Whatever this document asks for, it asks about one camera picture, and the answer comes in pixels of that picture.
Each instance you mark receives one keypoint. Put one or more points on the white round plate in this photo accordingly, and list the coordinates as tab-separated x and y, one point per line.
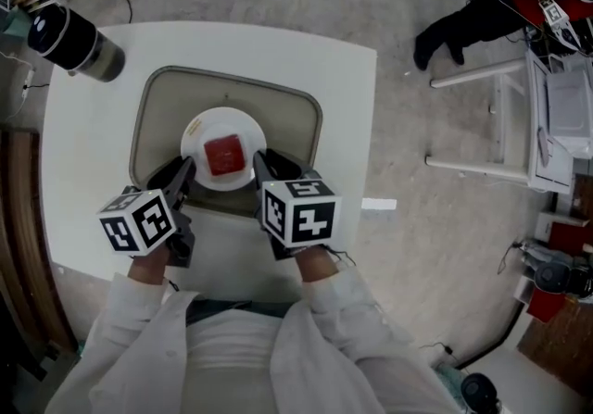
218	125

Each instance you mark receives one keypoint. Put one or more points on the beige plastic tray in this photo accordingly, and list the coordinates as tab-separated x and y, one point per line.
162	102

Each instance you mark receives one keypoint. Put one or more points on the black round device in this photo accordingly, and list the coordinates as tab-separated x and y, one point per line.
479	393

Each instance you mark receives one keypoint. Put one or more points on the person's white clothed torso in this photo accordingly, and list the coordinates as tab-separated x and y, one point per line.
231	356

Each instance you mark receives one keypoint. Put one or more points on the white table frame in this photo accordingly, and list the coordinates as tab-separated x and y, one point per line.
509	125

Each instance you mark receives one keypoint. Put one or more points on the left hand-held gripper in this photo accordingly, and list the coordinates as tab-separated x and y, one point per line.
139	222

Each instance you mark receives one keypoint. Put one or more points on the white power strip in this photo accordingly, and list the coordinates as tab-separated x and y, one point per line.
29	83

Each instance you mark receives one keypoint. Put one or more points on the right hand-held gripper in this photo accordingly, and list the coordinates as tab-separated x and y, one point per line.
301	213

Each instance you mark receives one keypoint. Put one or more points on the black round headset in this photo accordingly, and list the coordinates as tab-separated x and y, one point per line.
553	278

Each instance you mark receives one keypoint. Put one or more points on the person's left forearm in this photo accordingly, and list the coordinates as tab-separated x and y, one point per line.
139	292

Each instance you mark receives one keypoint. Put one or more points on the person's right forearm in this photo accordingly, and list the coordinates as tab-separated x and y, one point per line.
333	292

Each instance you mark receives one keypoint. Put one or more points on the red piece of meat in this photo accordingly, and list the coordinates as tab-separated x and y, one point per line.
224	156

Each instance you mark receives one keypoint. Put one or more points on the red box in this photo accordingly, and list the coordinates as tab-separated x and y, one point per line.
546	305

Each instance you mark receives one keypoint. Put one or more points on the white floor tape strip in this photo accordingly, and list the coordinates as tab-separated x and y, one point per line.
379	204

